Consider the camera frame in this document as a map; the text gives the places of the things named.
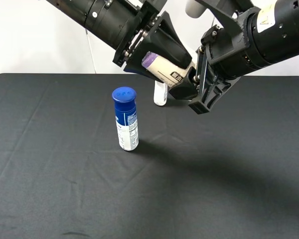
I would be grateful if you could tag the black tablecloth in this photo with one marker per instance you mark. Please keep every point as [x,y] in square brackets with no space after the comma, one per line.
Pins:
[230,174]

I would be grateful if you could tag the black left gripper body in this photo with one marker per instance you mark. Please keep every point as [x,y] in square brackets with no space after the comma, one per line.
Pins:
[137,27]

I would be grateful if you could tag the blue capped white bottle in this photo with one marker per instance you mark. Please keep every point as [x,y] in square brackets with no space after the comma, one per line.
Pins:
[126,117]

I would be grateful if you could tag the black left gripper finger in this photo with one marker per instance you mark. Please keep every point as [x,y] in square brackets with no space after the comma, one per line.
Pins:
[140,70]
[164,41]

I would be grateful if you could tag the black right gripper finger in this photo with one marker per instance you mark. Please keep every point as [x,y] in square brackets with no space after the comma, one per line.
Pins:
[212,92]
[187,88]

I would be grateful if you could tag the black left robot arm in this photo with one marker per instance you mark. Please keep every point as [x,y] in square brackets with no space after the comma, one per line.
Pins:
[105,19]

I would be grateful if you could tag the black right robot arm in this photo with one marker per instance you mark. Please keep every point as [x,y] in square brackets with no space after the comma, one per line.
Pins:
[275,30]

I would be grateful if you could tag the beige tube purple ends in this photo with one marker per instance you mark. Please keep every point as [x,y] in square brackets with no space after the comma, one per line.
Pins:
[167,74]

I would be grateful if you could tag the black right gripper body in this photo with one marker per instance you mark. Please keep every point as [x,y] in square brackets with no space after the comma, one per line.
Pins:
[231,50]

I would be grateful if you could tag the white bottle black cap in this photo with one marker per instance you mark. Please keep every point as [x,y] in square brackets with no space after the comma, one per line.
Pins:
[160,93]

